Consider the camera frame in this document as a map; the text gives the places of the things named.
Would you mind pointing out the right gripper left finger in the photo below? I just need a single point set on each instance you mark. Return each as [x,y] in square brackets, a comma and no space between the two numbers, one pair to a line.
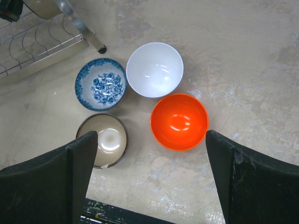
[50,188]

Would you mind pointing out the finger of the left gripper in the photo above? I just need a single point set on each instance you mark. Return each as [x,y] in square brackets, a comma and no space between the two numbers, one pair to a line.
[11,10]

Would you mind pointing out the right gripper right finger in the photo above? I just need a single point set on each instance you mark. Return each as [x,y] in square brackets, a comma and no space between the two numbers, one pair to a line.
[253,188]

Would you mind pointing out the olive beige bowl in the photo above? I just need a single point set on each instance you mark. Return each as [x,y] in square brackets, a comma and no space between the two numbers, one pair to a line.
[46,9]

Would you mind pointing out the orange plastic bowl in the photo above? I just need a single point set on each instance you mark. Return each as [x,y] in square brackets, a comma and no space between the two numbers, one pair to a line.
[179,122]

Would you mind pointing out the blue floral ceramic bowl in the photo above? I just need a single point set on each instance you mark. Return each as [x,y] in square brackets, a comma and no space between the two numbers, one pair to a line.
[101,84]

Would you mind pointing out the brown rimmed beige bowl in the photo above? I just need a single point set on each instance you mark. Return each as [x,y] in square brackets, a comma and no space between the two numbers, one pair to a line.
[112,138]

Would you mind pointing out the white bowl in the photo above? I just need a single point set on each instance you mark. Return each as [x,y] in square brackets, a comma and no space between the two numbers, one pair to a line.
[155,69]

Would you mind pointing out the steel wire dish rack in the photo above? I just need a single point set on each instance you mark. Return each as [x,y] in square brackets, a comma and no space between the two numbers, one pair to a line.
[33,43]

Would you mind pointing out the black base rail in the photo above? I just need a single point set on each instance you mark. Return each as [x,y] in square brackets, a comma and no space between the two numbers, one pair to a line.
[95,212]

